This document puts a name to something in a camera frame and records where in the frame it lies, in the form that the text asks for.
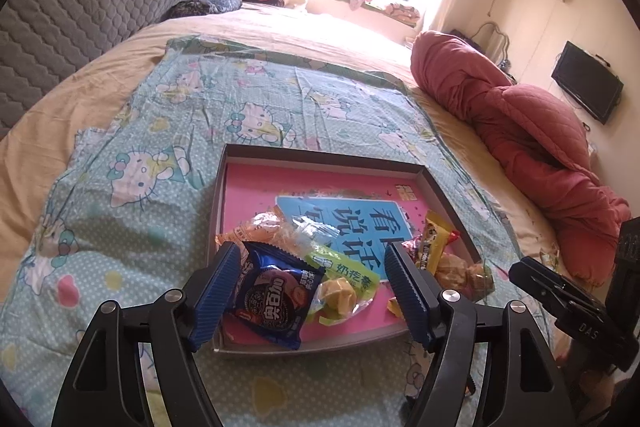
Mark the pile of clothes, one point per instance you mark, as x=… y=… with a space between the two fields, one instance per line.
x=395 y=9

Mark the pink book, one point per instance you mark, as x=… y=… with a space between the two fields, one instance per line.
x=250 y=187

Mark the dark floral cushion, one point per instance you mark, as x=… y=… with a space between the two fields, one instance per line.
x=210 y=4

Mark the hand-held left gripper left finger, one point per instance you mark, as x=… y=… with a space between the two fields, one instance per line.
x=217 y=297

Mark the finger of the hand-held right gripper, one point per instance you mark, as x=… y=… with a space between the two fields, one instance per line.
x=555 y=297

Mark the black television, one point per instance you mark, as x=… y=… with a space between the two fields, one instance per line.
x=587 y=82

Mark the clear yellow pastry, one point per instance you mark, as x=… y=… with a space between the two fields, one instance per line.
x=340 y=299

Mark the printed cartoon blanket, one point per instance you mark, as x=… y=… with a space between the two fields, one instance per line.
x=150 y=232

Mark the red quilt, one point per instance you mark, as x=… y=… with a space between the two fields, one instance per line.
x=525 y=122

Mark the white metal chair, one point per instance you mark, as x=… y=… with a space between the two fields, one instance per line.
x=492 y=39

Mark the yellow snack bar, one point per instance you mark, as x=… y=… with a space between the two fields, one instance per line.
x=432 y=244

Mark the grey shallow cardboard box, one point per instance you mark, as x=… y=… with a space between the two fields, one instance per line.
x=218 y=202

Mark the beige bed sheet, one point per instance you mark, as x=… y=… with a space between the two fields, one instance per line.
x=75 y=107

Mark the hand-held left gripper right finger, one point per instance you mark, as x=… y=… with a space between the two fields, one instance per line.
x=407 y=297

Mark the blue cookie packet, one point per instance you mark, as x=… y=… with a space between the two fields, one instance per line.
x=275 y=302

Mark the green snack packet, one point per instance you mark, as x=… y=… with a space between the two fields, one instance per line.
x=345 y=269

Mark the black device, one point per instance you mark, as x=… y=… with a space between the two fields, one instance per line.
x=462 y=37

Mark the green yellow candy packet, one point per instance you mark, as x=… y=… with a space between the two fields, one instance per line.
x=551 y=254

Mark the red candy packet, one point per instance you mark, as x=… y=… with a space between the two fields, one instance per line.
x=412 y=249

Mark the clear round pastry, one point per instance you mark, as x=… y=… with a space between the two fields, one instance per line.
x=460 y=274

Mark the orange snack packet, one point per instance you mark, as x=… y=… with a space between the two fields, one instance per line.
x=255 y=227

